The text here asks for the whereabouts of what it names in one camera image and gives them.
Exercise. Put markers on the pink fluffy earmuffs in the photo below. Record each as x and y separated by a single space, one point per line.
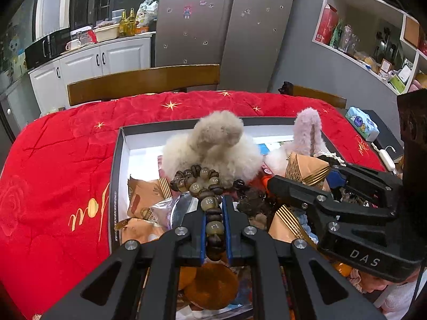
308 130

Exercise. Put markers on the green packet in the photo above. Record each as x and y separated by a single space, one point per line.
336 35

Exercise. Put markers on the red carton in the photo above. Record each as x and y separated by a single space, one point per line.
326 25

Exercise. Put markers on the round silver tin in bag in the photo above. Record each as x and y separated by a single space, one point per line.
181 210

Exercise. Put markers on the silver refrigerator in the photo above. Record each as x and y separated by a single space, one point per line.
227 23

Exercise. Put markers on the black-edged white cardboard box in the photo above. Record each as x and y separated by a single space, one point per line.
140 150

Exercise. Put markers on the white wall shelf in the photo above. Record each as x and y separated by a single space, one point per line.
370 16

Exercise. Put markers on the red orange tube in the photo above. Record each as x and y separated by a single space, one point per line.
264 180

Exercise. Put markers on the beige plastic basin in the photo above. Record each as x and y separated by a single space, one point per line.
106 34

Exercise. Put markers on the yellow glass bottle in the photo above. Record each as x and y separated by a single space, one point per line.
132 25
123 26

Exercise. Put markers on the black crochet scrunchie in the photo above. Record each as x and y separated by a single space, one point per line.
330 160

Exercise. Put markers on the blue tissue pack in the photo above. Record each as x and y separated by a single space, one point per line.
362 125

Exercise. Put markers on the white kitchen cabinet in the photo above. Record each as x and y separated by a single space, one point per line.
120 55

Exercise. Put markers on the doll fridge magnet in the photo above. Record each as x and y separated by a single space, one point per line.
187 11

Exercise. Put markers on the beige fluffy earmuffs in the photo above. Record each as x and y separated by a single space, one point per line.
216 146

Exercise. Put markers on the red quilted blanket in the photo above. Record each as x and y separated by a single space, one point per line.
60 173

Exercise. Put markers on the clear plastic food bag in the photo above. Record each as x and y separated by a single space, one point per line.
146 13

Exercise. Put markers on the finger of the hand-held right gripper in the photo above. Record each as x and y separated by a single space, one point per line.
337 176
300 191

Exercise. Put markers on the white mug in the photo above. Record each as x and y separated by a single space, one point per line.
73 45

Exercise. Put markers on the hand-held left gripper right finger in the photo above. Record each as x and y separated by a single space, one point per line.
227 233

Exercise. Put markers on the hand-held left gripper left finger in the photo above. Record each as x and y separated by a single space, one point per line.
201 240

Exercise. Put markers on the black microwave oven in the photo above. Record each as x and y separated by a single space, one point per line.
43 51

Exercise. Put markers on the wide wooden chair back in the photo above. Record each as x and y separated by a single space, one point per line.
143 81

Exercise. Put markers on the narrow wooden chair back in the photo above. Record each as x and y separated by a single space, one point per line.
317 95

